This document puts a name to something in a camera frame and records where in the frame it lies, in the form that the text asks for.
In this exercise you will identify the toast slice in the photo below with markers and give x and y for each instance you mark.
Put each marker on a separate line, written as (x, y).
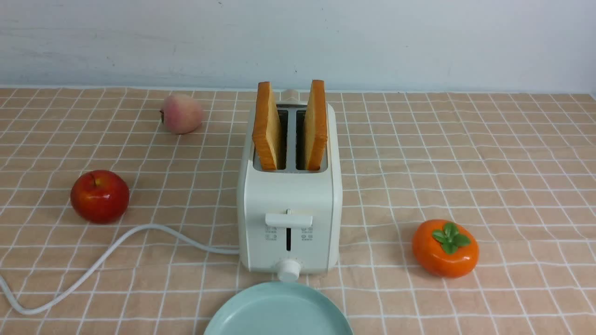
(266, 134)
(315, 126)

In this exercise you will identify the white two-slot toaster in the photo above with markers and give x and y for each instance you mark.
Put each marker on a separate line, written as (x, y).
(289, 220)

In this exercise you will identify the pink peach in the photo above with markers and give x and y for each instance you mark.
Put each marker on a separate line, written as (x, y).
(181, 114)

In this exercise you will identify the light green plate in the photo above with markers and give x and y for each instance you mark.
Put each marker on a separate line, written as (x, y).
(279, 308)

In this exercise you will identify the orange persimmon with green leaf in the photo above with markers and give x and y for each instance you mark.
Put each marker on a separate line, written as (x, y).
(445, 248)

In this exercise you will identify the red apple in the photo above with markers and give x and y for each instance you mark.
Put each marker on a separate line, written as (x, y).
(100, 196)

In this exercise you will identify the checkered beige tablecloth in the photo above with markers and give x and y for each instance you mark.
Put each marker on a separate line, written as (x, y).
(515, 170)

